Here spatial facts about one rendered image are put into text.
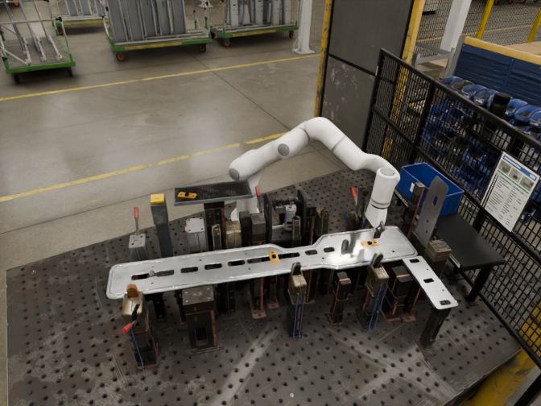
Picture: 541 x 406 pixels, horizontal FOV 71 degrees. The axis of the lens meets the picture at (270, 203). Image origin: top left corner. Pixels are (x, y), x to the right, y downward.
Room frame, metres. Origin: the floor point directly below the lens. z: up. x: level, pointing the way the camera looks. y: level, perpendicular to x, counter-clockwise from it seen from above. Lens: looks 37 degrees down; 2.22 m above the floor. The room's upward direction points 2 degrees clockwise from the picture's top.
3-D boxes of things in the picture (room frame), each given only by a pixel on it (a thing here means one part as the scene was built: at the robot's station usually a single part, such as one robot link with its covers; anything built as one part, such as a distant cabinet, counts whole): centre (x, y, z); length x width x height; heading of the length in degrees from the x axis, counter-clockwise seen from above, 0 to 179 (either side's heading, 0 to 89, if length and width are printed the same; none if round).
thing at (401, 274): (1.19, -0.59, 0.84); 0.11 x 0.10 x 0.28; 14
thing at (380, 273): (1.14, -0.47, 0.87); 0.12 x 0.09 x 0.35; 14
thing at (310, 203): (1.50, -0.19, 0.91); 0.07 x 0.05 x 0.42; 14
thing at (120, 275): (1.23, -0.01, 1.00); 1.38 x 0.22 x 0.02; 104
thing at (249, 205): (1.78, 0.14, 0.88); 0.19 x 0.19 x 0.18
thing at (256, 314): (1.22, 0.05, 0.84); 0.17 x 0.06 x 0.29; 14
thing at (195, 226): (1.32, 0.33, 0.90); 0.13 x 0.10 x 0.41; 14
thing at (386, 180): (1.35, -0.48, 1.34); 0.09 x 0.08 x 0.13; 147
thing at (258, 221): (1.42, 0.06, 0.89); 0.13 x 0.11 x 0.38; 14
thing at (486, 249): (1.65, -0.85, 1.02); 0.90 x 0.22 x 0.03; 14
